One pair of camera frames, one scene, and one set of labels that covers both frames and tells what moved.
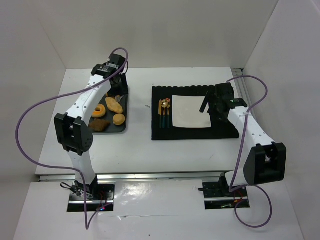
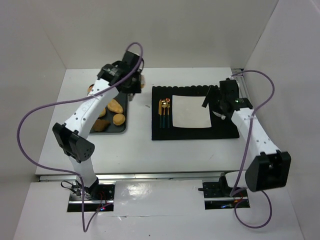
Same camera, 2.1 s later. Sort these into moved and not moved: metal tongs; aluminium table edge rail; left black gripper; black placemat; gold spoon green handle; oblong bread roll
Moved: left black gripper; metal tongs
Not moved: black placemat; gold spoon green handle; aluminium table edge rail; oblong bread roll
